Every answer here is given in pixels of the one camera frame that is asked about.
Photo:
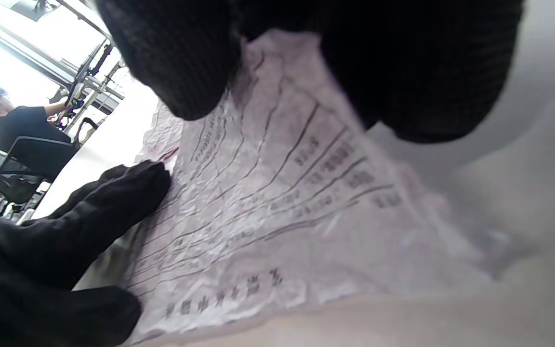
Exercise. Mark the person's left hand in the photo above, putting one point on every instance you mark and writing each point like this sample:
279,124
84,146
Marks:
41,270

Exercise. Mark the person's right hand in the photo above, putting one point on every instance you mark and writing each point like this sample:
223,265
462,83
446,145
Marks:
403,62

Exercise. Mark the black office chair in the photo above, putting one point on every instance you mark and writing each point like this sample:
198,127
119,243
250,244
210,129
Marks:
36,156

